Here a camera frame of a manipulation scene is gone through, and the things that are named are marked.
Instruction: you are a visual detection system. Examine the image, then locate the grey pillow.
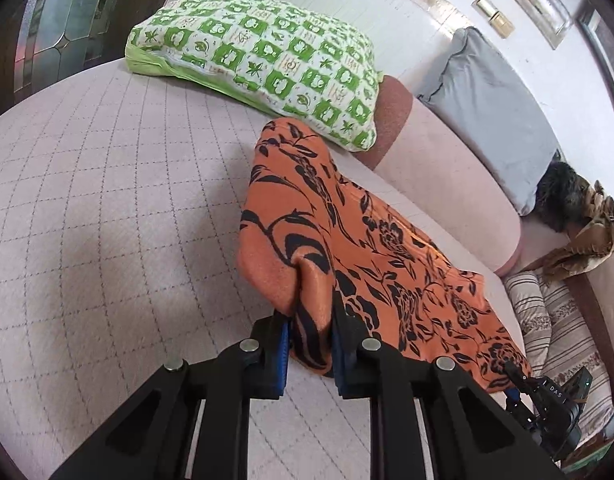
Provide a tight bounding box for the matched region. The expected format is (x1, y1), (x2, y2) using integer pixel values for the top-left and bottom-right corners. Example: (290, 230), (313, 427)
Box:
(418, 27), (559, 216)

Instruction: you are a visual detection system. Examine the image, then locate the pink quilted bed cover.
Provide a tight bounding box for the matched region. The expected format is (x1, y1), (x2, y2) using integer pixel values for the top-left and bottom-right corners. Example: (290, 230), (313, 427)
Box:
(0, 56), (526, 480)

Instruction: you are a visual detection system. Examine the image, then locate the wooden door with glass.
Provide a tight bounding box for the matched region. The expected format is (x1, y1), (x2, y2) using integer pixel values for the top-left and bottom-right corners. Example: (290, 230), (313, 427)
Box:
(0, 0), (165, 115)

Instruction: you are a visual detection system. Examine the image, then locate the orange black floral cloth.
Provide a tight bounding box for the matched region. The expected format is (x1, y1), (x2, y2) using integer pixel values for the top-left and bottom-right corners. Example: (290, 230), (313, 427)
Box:
(237, 118), (531, 393)

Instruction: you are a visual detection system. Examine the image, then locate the beige wall switch plate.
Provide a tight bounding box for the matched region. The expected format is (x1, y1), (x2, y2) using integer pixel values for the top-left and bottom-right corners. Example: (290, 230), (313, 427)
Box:
(472, 0), (514, 39)

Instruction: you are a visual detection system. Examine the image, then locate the framed wall picture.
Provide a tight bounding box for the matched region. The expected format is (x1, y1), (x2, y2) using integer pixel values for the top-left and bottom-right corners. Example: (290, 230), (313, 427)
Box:
(514, 0), (572, 50)

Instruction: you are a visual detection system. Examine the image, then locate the green white patterned pillow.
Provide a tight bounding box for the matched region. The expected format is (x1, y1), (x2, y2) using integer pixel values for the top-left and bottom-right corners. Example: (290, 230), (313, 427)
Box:
(124, 0), (382, 152)

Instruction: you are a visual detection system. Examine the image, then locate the pink brown folded blanket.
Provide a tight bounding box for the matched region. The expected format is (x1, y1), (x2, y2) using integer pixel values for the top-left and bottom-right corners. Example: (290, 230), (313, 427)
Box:
(564, 254), (614, 401)

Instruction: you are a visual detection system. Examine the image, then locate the striped beige folded cloth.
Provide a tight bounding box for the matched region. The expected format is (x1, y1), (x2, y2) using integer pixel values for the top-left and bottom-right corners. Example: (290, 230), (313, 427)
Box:
(504, 270), (614, 443)

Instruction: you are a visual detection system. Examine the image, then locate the pink bolster with brown end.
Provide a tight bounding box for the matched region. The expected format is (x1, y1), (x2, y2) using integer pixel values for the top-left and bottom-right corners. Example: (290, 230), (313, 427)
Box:
(356, 75), (521, 276)

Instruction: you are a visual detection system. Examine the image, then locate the black furry item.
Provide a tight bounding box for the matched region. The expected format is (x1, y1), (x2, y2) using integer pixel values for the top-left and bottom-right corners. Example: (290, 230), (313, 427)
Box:
(534, 160), (589, 232)

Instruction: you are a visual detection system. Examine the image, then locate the brown patterned scarf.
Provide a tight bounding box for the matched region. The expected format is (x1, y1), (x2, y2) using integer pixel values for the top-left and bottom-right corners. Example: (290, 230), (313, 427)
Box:
(542, 177), (614, 281)

